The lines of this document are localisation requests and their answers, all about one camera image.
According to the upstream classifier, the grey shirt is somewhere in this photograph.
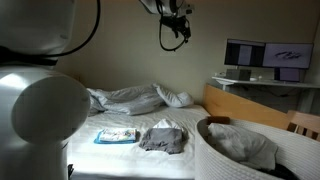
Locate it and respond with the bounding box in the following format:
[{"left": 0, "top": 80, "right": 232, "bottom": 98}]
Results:
[{"left": 139, "top": 128, "right": 183, "bottom": 155}]

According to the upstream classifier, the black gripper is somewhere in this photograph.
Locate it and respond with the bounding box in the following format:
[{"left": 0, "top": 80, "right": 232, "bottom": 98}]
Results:
[{"left": 160, "top": 16, "right": 191, "bottom": 43}]

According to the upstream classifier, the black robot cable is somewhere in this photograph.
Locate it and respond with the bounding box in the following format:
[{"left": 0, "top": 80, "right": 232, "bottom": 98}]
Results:
[{"left": 33, "top": 0, "right": 188, "bottom": 58}]

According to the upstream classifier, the crumpled grey blanket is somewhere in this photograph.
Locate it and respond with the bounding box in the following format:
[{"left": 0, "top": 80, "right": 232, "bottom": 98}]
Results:
[{"left": 87, "top": 85, "right": 164, "bottom": 115}]

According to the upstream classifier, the wooden chair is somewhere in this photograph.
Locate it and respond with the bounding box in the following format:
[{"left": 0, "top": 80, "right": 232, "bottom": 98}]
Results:
[{"left": 284, "top": 110, "right": 320, "bottom": 141}]

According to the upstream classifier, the right computer monitor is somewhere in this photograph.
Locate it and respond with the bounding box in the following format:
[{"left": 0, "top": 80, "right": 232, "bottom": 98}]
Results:
[{"left": 263, "top": 43, "right": 313, "bottom": 69}]

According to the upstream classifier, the white desk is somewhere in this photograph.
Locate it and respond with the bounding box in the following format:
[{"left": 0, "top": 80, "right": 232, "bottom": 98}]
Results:
[{"left": 211, "top": 75, "right": 320, "bottom": 114}]

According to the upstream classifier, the white garment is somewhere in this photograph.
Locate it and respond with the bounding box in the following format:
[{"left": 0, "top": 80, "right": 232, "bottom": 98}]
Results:
[{"left": 152, "top": 119, "right": 183, "bottom": 133}]

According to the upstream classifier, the left computer monitor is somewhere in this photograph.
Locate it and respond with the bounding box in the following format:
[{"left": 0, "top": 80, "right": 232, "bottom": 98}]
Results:
[{"left": 224, "top": 39, "right": 265, "bottom": 67}]

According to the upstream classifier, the white pillow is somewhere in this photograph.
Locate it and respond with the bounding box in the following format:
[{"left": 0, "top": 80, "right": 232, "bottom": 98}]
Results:
[{"left": 153, "top": 83, "right": 194, "bottom": 108}]

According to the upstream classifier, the light grey garment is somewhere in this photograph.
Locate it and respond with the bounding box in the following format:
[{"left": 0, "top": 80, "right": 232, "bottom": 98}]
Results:
[{"left": 208, "top": 123, "right": 278, "bottom": 170}]

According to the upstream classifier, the blue folded cloth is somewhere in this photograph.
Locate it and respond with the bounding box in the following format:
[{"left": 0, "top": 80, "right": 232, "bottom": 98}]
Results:
[{"left": 94, "top": 128, "right": 137, "bottom": 144}]

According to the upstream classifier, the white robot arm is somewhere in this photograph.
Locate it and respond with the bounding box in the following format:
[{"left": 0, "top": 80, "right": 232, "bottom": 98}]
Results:
[{"left": 0, "top": 0, "right": 90, "bottom": 180}]

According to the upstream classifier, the wooden bed footboard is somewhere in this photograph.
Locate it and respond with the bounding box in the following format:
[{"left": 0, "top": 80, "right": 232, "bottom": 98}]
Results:
[{"left": 203, "top": 84, "right": 289, "bottom": 129}]

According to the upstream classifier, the small dark desk box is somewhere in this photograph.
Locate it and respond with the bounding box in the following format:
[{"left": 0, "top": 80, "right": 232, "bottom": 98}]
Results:
[{"left": 226, "top": 69, "right": 251, "bottom": 81}]

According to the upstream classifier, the computer monitor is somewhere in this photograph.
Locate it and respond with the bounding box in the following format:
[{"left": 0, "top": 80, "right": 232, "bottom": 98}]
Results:
[
  {"left": 224, "top": 39, "right": 265, "bottom": 67},
  {"left": 263, "top": 43, "right": 313, "bottom": 69}
]

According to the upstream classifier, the white woven laundry basket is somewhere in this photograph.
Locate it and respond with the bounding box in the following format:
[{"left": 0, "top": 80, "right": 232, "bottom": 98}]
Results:
[{"left": 195, "top": 119, "right": 320, "bottom": 180}]

